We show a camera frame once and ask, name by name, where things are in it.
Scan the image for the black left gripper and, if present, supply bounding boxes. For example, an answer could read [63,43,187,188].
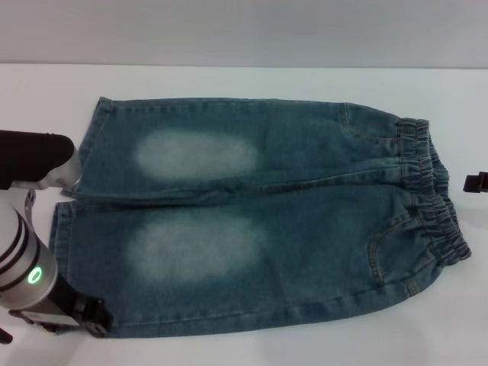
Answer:
[49,280,114,336]

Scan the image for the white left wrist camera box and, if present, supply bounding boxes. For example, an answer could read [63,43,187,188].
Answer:
[8,309,81,331]

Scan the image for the blue denim shorts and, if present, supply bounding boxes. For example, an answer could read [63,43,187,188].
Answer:
[47,95,474,339]

